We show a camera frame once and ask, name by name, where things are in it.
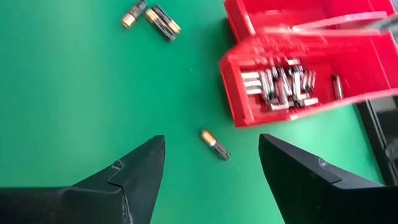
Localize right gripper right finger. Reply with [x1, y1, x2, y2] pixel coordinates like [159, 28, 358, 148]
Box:
[258, 133, 398, 224]

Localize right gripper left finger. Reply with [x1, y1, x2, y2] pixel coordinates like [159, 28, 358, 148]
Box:
[62, 134, 166, 224]

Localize red plastic bin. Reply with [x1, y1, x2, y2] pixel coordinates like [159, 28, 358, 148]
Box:
[223, 0, 398, 41]
[218, 11, 398, 129]

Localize green table mat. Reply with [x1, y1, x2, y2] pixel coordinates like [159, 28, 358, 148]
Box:
[0, 0, 385, 224]

